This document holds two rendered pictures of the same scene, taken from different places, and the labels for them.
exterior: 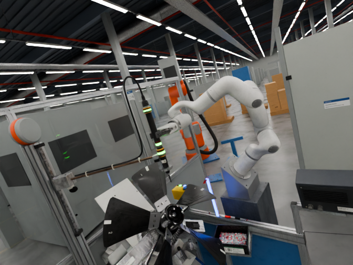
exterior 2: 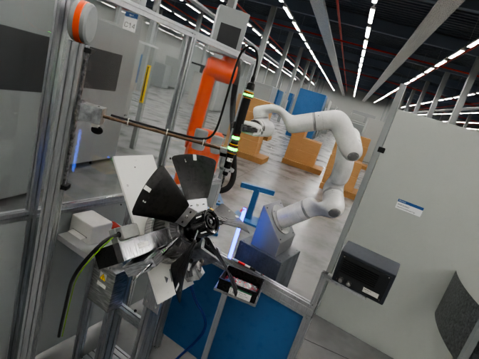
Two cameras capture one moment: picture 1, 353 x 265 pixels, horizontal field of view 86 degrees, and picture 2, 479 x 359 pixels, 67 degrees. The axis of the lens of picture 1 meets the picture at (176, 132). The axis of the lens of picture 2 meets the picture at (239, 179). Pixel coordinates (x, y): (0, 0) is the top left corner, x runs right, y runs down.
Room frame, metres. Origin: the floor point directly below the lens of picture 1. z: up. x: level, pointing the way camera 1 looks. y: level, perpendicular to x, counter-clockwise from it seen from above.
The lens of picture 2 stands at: (-0.53, 0.49, 1.83)
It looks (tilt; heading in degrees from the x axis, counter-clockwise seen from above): 14 degrees down; 344
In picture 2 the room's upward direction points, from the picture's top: 17 degrees clockwise
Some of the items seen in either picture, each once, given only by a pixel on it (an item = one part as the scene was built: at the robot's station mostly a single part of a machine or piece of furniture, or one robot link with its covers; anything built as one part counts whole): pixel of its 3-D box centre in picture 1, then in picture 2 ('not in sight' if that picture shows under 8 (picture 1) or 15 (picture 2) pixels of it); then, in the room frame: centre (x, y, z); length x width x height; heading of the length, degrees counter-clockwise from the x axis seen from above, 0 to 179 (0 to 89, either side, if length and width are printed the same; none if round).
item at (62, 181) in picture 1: (63, 181); (90, 112); (1.11, 0.74, 1.53); 0.10 x 0.07 x 0.08; 83
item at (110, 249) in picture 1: (116, 242); (88, 227); (1.28, 0.68, 0.92); 0.17 x 0.16 x 0.11; 48
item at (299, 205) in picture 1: (316, 208); (343, 284); (0.88, -0.60, 1.04); 0.24 x 0.03 x 0.03; 48
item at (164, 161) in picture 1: (155, 135); (239, 127); (1.04, 0.12, 1.65); 0.04 x 0.04 x 0.46
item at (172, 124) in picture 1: (167, 128); (249, 127); (1.12, 0.04, 1.65); 0.11 x 0.10 x 0.07; 138
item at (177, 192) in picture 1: (183, 193); not in sight; (1.50, 0.10, 1.02); 0.16 x 0.10 x 0.11; 48
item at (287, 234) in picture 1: (232, 222); (242, 272); (1.24, -0.20, 0.82); 0.90 x 0.04 x 0.08; 48
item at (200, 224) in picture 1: (189, 228); (202, 251); (1.09, 0.10, 0.98); 0.20 x 0.16 x 0.20; 48
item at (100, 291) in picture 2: not in sight; (108, 283); (1.09, 0.52, 0.73); 0.15 x 0.09 x 0.22; 48
